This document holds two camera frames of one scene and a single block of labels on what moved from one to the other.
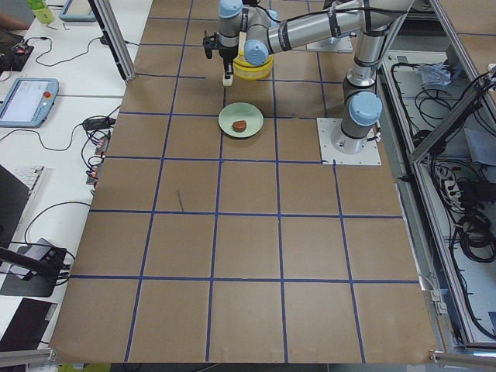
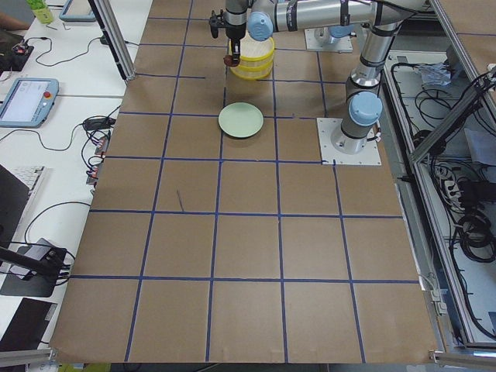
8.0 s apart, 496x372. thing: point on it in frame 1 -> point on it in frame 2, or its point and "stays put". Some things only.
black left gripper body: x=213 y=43 -> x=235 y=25
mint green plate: x=241 y=111 stays put
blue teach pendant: x=29 y=102 stays put
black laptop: x=14 y=195 stays put
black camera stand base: x=41 y=284 stays put
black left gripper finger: x=227 y=74 -> x=232 y=48
